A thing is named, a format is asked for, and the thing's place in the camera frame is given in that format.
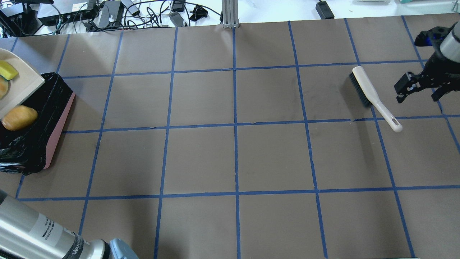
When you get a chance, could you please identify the black power adapter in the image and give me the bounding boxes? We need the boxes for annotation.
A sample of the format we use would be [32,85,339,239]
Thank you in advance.
[97,0,124,28]

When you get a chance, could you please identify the aluminium frame post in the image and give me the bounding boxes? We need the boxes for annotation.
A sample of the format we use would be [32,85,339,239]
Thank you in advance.
[221,0,240,28]

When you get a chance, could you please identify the pink bin with black bag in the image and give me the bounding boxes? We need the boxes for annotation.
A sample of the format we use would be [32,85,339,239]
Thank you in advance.
[0,72,73,176]

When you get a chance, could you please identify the beige brush black bristles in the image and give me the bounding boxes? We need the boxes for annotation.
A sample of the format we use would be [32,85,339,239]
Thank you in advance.
[349,66,403,132]

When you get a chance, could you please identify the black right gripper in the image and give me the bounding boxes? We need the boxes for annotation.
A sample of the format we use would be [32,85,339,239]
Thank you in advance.
[394,26,460,104]

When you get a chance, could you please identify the yellow green sponge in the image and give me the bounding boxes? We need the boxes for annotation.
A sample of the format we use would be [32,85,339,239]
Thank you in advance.
[0,60,19,81]

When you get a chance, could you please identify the yellow toy potato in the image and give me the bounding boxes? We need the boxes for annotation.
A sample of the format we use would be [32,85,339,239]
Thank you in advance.
[1,105,38,131]

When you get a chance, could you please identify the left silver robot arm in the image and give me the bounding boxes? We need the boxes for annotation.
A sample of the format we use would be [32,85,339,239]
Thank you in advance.
[0,191,138,259]

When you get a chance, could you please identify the black computer box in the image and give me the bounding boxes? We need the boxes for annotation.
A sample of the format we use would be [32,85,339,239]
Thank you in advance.
[37,0,99,26]

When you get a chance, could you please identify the beige plastic dustpan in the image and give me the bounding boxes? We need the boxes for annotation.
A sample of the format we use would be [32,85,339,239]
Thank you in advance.
[0,49,45,118]

